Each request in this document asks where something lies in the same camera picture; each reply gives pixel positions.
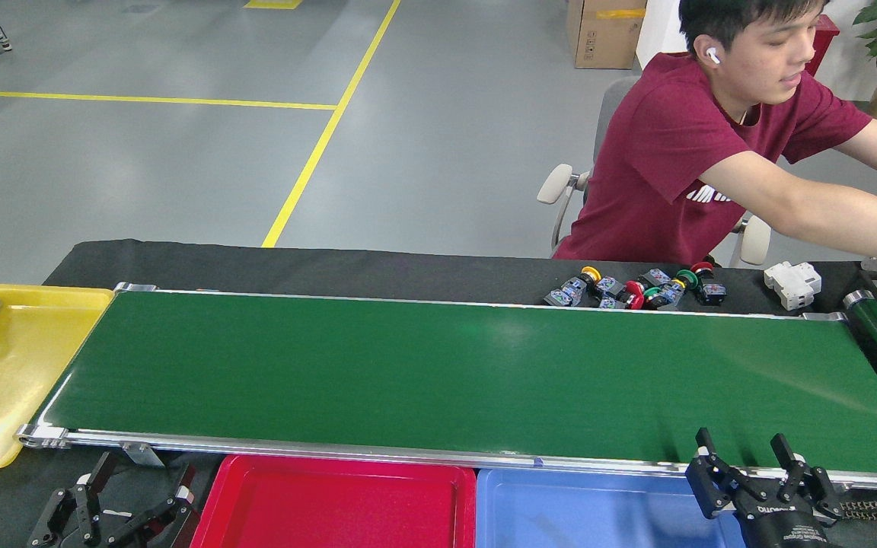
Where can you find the blue plastic bin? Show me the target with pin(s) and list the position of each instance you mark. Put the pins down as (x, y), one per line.
(598, 517)

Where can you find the person's right forearm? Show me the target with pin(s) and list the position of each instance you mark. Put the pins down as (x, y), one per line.
(849, 217)

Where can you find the red plastic bin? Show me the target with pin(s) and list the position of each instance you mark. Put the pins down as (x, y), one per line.
(332, 510)

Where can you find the yellow plastic tray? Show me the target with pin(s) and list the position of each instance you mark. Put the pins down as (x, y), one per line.
(20, 380)

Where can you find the long green conveyor belt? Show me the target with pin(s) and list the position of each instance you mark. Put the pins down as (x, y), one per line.
(408, 365)

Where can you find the black table cloth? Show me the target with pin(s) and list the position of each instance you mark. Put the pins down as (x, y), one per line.
(256, 266)

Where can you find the red fire extinguisher cabinet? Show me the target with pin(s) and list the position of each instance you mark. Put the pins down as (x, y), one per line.
(823, 42)

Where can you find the brown cardboard box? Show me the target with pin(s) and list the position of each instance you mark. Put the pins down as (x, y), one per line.
(606, 34)

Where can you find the yellow push button switch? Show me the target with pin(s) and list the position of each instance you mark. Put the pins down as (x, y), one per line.
(589, 273)

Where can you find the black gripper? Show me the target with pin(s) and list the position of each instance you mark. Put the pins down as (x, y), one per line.
(781, 529)

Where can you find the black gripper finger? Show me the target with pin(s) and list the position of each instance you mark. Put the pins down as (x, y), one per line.
(84, 506)
(180, 510)

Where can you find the grey office chair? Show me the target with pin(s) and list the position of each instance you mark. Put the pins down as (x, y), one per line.
(558, 183)

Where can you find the person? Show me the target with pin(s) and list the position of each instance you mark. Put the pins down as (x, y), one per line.
(659, 152)

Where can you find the grey blue switch contact block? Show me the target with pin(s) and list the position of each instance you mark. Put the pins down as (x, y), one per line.
(607, 287)

